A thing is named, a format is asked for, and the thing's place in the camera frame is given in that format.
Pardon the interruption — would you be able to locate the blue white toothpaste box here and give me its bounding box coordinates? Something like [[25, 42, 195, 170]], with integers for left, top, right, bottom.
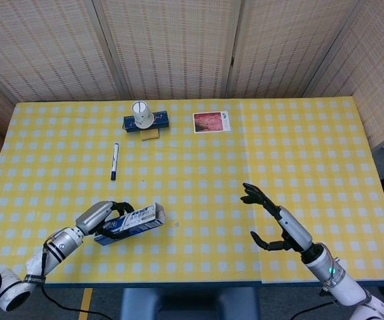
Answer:
[[93, 202, 167, 247]]

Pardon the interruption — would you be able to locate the red picture card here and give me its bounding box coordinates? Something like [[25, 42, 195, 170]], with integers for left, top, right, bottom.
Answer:
[[192, 111, 232, 134]]

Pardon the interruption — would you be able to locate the white blue marker pen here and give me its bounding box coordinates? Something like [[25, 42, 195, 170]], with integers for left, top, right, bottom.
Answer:
[[110, 142, 121, 181]]

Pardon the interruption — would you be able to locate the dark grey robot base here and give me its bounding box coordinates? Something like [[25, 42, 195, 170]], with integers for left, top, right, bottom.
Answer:
[[120, 286, 261, 320]]

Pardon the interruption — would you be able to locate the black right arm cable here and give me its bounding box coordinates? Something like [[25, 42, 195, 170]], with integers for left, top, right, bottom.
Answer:
[[291, 289, 338, 320]]

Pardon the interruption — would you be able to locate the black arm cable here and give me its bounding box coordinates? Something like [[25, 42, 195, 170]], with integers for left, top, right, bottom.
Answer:
[[291, 289, 338, 320], [41, 245, 115, 320]]

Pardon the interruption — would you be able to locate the yellow floor tape strip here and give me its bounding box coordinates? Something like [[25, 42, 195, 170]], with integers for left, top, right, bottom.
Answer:
[[78, 288, 93, 320]]

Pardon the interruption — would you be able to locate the dark blue rectangular box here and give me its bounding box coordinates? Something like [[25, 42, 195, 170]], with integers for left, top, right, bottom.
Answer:
[[122, 110, 171, 134]]

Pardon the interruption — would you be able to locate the white paper cup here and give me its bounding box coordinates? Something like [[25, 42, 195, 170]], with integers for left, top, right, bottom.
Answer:
[[131, 100, 155, 130]]

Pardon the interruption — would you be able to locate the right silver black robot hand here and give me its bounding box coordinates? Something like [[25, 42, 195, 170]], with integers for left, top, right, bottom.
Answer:
[[240, 182, 314, 253]]

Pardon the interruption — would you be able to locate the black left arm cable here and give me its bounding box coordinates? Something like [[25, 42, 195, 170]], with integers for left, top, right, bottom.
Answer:
[[41, 245, 115, 320]]

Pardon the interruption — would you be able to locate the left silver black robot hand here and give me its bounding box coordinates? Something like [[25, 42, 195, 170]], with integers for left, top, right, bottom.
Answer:
[[75, 200, 136, 241]]

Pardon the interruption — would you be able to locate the yellow white checked tablecloth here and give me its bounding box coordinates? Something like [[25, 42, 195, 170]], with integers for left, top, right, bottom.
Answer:
[[0, 96, 384, 289]]

